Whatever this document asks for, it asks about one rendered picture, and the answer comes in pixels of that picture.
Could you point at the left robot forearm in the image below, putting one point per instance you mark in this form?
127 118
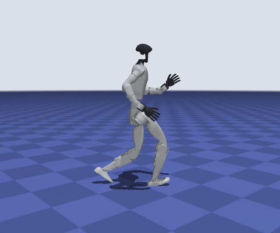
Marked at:
157 90

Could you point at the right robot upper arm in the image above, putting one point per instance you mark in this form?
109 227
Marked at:
138 72

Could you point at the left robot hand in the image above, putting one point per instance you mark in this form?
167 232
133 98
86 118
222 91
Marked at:
170 81

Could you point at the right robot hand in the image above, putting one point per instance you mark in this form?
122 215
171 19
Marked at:
149 111

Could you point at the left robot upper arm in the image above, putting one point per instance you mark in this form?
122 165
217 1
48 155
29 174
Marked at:
146 90

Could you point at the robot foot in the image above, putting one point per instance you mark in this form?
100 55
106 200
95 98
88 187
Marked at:
102 173
159 181

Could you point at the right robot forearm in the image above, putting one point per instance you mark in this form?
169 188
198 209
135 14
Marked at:
130 95

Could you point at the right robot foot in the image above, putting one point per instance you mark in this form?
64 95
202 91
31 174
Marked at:
159 181

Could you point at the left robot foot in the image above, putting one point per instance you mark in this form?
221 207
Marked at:
102 173

